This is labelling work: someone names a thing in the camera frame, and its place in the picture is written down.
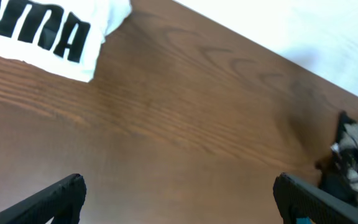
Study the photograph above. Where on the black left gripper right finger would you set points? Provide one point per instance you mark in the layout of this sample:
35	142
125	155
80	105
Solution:
296	199

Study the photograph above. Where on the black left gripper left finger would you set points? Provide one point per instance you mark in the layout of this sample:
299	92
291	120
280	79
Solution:
61	202

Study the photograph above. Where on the white t-shirt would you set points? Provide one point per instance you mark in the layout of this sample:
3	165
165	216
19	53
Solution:
63	37

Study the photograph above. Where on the black crumpled garment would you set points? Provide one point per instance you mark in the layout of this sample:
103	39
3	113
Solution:
326	165

